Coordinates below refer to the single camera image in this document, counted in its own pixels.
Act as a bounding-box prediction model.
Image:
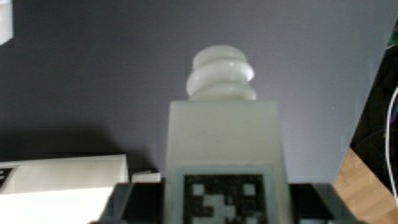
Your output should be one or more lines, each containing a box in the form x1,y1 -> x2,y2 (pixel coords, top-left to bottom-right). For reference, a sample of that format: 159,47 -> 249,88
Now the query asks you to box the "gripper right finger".
290,183 -> 356,224

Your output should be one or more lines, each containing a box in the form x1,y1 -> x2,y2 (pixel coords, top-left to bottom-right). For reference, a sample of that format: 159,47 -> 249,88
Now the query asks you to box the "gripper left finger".
98,183 -> 164,224

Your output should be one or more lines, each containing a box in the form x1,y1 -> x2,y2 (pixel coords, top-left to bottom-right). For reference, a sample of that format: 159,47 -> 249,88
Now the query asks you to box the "white square tabletop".
0,153 -> 162,224

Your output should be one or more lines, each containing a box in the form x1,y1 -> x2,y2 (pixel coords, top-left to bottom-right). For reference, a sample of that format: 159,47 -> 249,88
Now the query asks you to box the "white leg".
164,45 -> 294,224

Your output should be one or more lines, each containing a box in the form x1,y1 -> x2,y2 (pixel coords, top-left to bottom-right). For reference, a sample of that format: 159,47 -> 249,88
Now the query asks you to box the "white cable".
383,86 -> 398,204

